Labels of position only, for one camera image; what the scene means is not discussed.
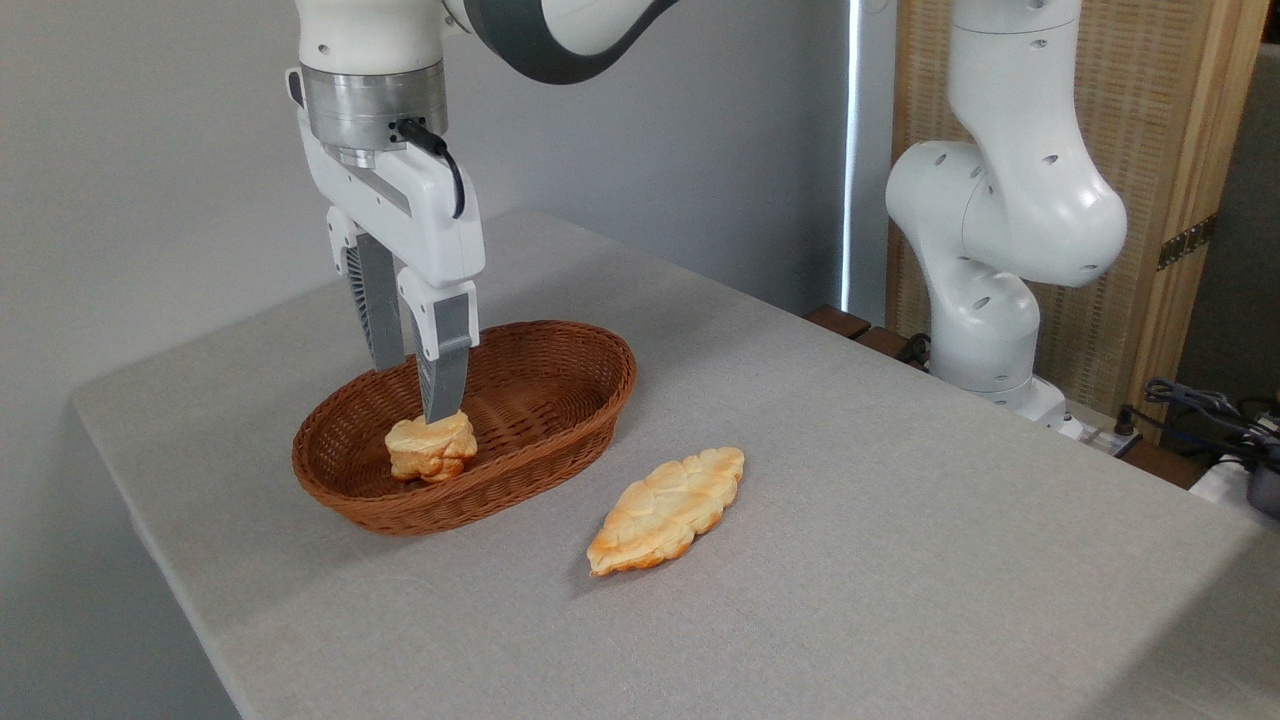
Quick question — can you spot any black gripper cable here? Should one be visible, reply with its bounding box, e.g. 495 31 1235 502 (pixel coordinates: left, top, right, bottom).
395 118 468 220

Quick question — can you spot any metal screen hinge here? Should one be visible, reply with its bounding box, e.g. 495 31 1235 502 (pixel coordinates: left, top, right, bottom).
1157 213 1219 272

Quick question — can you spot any wooden woven folding screen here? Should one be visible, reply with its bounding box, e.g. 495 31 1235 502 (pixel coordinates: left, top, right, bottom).
888 0 1271 443

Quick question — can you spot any white cloth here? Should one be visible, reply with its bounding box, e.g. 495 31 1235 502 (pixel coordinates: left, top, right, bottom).
1188 452 1280 533

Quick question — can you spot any small round bread roll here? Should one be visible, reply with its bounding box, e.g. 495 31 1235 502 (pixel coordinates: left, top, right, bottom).
385 410 478 484

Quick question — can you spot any long braided bread loaf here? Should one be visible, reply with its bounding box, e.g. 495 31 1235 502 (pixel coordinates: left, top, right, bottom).
587 447 746 578

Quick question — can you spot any brown wicker oval basket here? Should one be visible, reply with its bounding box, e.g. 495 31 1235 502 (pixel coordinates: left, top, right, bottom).
292 320 638 537

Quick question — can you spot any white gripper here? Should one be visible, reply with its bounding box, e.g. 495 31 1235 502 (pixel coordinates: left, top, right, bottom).
297 110 487 427

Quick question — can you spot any bundle of black cables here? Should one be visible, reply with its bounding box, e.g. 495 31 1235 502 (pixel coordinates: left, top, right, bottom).
1115 377 1280 463

